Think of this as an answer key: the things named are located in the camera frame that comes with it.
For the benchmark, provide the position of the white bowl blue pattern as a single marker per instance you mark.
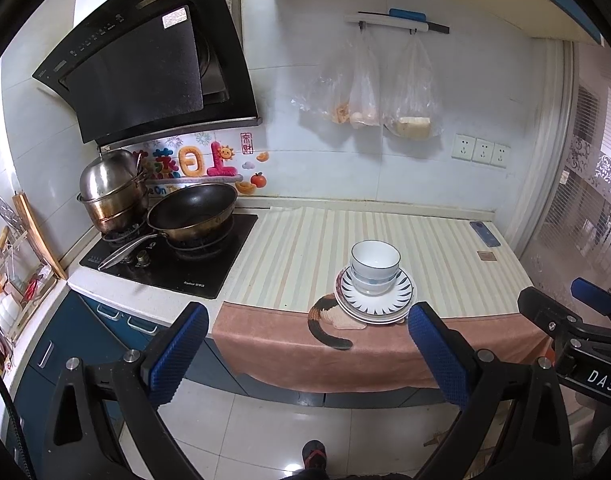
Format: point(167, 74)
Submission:
point(373, 287)

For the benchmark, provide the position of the white bowl dark rim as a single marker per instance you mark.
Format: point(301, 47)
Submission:
point(375, 257)

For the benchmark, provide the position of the brown towel with cat print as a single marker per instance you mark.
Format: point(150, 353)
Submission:
point(285, 355)

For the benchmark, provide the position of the steel steamer pot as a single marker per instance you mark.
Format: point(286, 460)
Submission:
point(112, 185)

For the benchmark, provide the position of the small brown square pad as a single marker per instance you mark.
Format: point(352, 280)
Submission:
point(486, 256)

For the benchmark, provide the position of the wooden cutting board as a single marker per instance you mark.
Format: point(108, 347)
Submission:
point(40, 235)

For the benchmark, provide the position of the blue and black tool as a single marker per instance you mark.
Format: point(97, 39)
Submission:
point(408, 13)

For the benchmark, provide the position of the blue phone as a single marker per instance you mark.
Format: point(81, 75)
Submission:
point(485, 234)

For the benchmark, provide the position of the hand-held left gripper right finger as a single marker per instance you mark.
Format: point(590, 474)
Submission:
point(435, 355)

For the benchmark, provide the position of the clear plastic bag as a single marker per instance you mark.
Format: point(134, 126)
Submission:
point(330, 95)
point(413, 100)
point(365, 95)

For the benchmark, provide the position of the striped counter mat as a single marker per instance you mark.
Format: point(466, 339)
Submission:
point(295, 260)

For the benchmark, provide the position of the white wall hook rail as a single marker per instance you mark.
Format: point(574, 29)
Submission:
point(380, 21)

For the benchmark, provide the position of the blue kitchen cabinet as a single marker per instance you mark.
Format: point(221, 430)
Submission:
point(70, 325)

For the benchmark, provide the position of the black range hood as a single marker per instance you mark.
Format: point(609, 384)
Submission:
point(150, 60)

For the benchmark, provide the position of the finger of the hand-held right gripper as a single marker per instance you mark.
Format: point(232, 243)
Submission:
point(545, 310)
point(591, 294)

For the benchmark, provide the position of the colourful wall sticker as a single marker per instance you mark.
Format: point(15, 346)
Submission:
point(195, 162)

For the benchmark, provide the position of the frosted sliding door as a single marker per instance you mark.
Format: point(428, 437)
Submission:
point(585, 185)

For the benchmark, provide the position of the black gas stove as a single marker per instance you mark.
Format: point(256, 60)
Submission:
point(200, 270)

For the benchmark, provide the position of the white plate blue radial stripes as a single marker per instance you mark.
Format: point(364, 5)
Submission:
point(395, 300)

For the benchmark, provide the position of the white wall socket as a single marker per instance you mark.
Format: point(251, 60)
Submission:
point(501, 155)
point(483, 150)
point(464, 146)

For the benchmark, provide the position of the person's shoe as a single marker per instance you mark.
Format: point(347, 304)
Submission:
point(314, 455)

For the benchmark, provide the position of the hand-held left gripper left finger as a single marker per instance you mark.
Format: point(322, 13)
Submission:
point(180, 355)

